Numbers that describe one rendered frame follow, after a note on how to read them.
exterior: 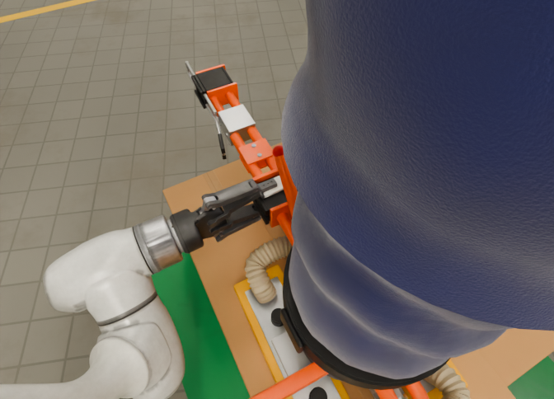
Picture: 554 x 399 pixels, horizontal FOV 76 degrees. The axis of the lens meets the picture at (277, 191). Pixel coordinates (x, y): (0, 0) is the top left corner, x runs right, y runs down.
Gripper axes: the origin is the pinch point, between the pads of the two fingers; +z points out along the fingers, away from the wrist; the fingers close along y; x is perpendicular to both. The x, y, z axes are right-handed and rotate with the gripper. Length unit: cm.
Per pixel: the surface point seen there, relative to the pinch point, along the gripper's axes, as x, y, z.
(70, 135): -181, 120, -61
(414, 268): 32, -42, -11
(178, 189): -61, 65, -14
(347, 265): 28.5, -33.8, -10.0
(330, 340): 30.1, -19.6, -10.4
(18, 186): -152, 120, -96
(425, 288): 33, -41, -10
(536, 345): 52, 66, 66
